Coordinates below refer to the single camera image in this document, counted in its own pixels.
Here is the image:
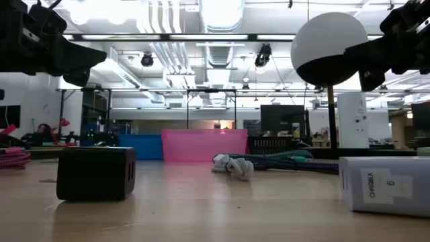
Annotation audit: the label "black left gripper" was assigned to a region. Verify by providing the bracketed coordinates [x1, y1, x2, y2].
[0, 0, 108, 88]

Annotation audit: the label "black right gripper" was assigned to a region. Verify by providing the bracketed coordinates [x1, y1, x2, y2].
[343, 0, 430, 92]

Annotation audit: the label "black charger cube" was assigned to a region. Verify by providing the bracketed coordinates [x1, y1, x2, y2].
[56, 147, 137, 202]

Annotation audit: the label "pink braided cable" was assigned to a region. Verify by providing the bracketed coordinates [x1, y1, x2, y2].
[0, 147, 32, 170]

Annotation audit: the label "pens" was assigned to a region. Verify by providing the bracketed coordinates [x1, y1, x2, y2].
[251, 160, 340, 175]

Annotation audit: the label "white labelled charger block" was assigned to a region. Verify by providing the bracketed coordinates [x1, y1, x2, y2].
[338, 155, 430, 218]

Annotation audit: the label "teal braided cable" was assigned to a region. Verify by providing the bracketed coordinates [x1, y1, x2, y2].
[228, 150, 315, 164]

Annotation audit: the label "white cable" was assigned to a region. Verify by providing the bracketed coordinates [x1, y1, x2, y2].
[211, 153, 255, 182]

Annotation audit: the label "blue plastic bin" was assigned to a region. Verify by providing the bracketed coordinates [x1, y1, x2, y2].
[118, 134, 165, 161]

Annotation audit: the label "pink translucent bin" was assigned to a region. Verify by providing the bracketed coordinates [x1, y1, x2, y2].
[161, 128, 249, 163]

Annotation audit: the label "black shelf rack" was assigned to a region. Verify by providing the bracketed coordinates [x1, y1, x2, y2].
[80, 87, 112, 146]

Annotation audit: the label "white column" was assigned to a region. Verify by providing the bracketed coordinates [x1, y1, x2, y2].
[337, 92, 370, 149]

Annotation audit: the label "white globe lamp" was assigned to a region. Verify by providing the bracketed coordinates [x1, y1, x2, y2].
[290, 12, 370, 159]

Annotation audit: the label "black computer monitor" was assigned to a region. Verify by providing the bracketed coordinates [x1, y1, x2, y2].
[260, 104, 306, 137]
[411, 102, 430, 134]

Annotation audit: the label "black ceiling spotlight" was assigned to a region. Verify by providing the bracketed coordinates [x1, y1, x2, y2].
[140, 52, 155, 67]
[254, 43, 272, 68]

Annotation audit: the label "black overhead crossbar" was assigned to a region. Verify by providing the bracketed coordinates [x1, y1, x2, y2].
[63, 33, 384, 42]

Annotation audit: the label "black wall screen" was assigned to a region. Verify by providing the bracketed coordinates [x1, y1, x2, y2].
[0, 105, 21, 129]

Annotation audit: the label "black table frame rail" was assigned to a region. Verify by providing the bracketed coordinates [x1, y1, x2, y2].
[28, 146, 417, 160]

